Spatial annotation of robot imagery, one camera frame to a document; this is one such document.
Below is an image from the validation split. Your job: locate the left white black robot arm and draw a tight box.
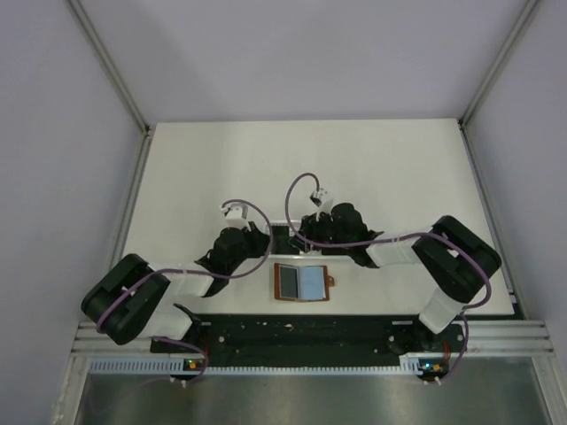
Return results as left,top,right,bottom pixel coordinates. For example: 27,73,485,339
81,221,273,352

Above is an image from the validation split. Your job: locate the black credit card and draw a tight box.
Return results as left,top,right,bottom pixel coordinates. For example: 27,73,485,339
279,267,299,299
272,226,290,237

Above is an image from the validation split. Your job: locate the white plastic slotted basket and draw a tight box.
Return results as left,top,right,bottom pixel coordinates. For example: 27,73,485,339
266,216,357,257

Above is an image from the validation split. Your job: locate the left aluminium frame post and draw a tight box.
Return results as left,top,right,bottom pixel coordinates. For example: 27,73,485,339
65,0,151,135

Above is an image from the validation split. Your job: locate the brown leather card holder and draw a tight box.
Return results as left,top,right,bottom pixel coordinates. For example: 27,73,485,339
274,263,336,303

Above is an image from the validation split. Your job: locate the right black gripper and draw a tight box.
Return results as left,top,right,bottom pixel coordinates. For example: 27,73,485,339
290,207,353,253

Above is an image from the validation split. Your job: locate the aluminium frame post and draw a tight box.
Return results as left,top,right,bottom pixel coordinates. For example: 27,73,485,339
458,0,543,131
65,0,151,135

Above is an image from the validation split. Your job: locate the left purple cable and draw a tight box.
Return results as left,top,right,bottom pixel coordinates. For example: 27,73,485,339
96,198,278,384

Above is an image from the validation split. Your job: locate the white slotted cable duct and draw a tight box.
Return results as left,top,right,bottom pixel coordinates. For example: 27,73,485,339
85,352,423,376

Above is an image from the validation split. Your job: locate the right aluminium frame post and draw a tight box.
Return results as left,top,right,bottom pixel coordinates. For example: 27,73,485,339
458,0,543,131

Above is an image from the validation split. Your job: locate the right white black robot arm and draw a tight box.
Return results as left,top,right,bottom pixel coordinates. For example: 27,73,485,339
288,203,501,351

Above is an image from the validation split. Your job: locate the aluminium frame rail front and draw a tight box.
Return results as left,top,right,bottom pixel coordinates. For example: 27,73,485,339
70,321,557,358

